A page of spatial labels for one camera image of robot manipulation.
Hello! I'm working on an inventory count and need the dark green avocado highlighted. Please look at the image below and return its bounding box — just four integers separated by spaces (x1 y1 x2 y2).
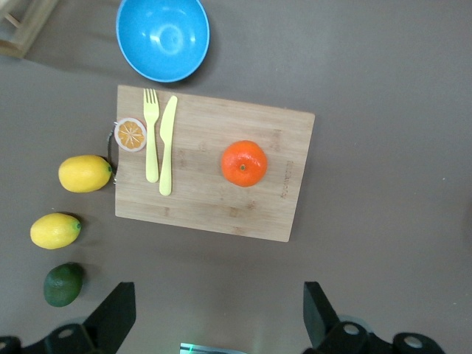
43 262 85 308

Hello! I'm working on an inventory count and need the yellow plastic knife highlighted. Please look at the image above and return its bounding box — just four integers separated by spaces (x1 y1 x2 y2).
158 94 179 197

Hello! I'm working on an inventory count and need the yellow lemon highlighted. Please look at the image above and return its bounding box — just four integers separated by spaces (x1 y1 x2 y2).
29 212 83 251
58 154 114 194

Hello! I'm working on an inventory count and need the bamboo cutting board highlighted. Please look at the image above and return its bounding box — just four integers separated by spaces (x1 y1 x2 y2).
106 85 316 243

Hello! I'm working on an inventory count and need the blue bowl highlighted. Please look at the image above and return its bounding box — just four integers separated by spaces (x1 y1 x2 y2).
115 0 211 83

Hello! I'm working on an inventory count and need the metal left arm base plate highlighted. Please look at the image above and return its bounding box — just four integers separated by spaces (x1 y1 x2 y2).
179 342 252 354

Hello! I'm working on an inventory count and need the toy orange slice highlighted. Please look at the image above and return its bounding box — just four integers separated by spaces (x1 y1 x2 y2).
114 117 148 152

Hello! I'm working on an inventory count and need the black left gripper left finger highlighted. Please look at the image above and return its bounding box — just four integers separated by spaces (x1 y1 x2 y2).
47 282 137 354

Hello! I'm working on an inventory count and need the orange fruit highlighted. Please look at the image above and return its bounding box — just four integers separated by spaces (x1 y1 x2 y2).
221 139 269 188

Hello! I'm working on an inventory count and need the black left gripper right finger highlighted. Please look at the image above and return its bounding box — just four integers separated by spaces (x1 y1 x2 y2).
302 281 373 354

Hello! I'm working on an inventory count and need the wooden mug rack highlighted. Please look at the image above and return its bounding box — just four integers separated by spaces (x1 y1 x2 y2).
0 0 60 58

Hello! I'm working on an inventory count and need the yellow plastic fork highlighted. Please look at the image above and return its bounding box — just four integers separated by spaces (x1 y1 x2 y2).
142 88 161 184

